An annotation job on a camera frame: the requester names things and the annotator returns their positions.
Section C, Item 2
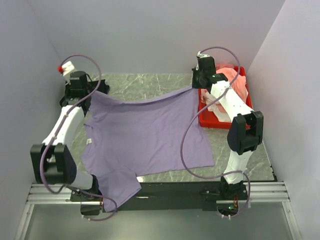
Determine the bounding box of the lavender t shirt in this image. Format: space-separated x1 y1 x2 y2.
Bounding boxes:
82 86 214 212

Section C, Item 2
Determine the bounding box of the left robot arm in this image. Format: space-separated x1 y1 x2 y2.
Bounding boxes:
30 71 100 201

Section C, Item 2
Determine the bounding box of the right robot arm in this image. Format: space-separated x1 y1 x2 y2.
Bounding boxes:
192 53 264 200

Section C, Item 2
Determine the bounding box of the folded black t shirt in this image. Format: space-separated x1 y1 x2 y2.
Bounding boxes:
59 79 110 107

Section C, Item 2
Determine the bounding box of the pink t shirt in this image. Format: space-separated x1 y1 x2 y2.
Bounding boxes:
200 63 248 103

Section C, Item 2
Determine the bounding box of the red plastic bin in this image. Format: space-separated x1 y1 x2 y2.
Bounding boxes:
198 66 252 129

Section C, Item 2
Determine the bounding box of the white t shirt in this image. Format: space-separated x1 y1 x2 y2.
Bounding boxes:
200 89 231 123

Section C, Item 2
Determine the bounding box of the black base crossbar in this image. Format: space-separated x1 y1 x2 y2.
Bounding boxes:
69 181 248 213

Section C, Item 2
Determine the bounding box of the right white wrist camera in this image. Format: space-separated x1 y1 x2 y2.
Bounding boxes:
196 51 210 59

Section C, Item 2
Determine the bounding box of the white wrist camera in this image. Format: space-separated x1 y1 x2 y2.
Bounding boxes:
57 61 77 82
196 51 210 59

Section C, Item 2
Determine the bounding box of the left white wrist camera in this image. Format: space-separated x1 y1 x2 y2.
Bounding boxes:
57 61 77 82

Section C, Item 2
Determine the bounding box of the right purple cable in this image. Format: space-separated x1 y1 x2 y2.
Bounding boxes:
180 46 251 221

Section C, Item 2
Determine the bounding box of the purple cable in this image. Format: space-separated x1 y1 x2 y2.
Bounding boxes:
180 46 251 221
39 54 118 222

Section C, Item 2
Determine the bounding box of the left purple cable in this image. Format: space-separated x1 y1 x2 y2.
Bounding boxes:
39 54 118 222

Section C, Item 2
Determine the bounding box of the aluminium frame rail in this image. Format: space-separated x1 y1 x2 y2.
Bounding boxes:
16 181 302 240

